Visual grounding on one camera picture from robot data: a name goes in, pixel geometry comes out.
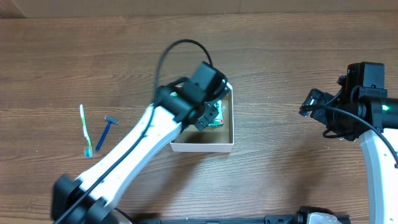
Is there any green white soap packet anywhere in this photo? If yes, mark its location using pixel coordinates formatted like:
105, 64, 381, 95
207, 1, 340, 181
208, 100, 224, 128

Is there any blue disposable razor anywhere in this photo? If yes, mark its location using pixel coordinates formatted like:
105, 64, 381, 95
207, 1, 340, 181
95, 116, 119, 151

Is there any green white toothbrush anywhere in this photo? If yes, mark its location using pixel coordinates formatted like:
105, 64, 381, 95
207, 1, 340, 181
79, 105, 93, 158

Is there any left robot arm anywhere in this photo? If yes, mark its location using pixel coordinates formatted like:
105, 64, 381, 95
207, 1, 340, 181
51, 62, 231, 224

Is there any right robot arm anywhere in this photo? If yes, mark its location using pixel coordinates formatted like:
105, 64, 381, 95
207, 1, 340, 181
299, 62, 397, 223

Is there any white open cardboard box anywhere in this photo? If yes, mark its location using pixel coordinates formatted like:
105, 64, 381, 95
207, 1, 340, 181
170, 83, 234, 153

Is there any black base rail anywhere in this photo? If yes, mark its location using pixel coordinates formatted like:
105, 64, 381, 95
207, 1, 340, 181
130, 214, 352, 224

